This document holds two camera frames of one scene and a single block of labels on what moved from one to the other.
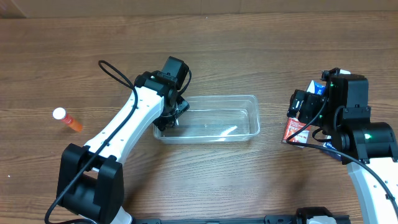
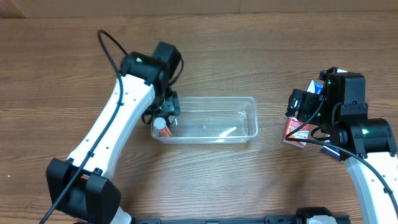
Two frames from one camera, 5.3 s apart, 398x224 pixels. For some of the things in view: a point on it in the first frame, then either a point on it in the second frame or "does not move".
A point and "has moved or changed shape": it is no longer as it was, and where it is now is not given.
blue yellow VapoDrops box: [316, 88] does not move
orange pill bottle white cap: [60, 113] has moved or changed shape
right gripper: [298, 104] does not move
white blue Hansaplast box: [329, 144] does not move
